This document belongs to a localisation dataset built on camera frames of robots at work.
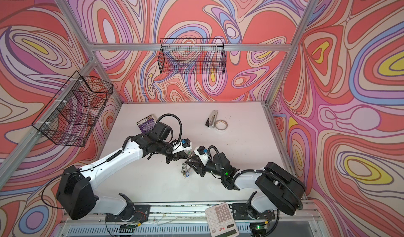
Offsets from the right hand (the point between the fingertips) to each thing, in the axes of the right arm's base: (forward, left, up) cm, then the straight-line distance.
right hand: (193, 163), depth 81 cm
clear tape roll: (+31, -18, -8) cm, 37 cm away
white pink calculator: (-25, -13, -6) cm, 29 cm away
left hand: (+2, +2, +7) cm, 7 cm away
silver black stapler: (+33, -12, -6) cm, 35 cm away
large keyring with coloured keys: (-5, +4, +2) cm, 7 cm away
